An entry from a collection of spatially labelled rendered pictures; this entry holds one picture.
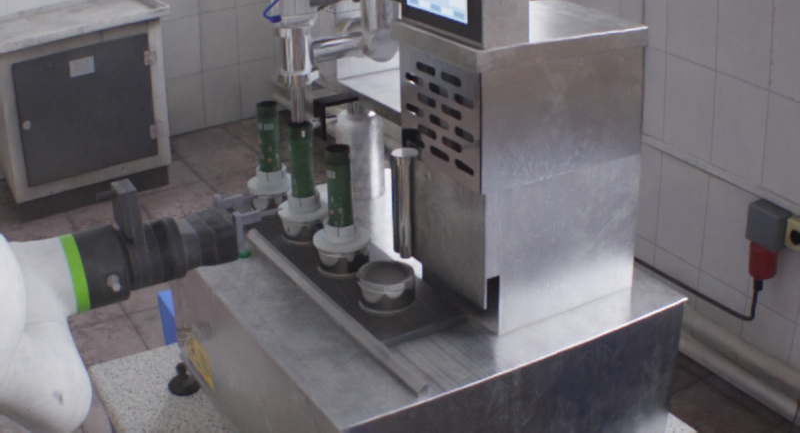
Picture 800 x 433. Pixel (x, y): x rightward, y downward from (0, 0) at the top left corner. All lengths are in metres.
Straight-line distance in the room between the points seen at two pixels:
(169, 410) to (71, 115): 2.75
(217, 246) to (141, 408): 0.47
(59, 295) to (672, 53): 2.10
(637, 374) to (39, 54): 3.25
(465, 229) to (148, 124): 3.25
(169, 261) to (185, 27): 3.87
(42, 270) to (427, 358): 0.45
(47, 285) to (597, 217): 0.64
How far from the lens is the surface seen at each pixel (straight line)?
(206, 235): 1.16
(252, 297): 1.27
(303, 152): 1.33
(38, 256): 1.12
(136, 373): 1.66
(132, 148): 4.30
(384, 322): 1.17
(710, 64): 2.75
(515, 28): 1.03
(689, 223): 2.94
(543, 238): 1.15
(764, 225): 2.63
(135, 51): 4.20
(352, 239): 1.26
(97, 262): 1.12
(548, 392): 1.16
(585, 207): 1.17
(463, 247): 1.14
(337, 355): 1.13
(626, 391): 1.26
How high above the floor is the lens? 1.62
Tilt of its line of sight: 24 degrees down
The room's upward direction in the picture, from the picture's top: 1 degrees counter-clockwise
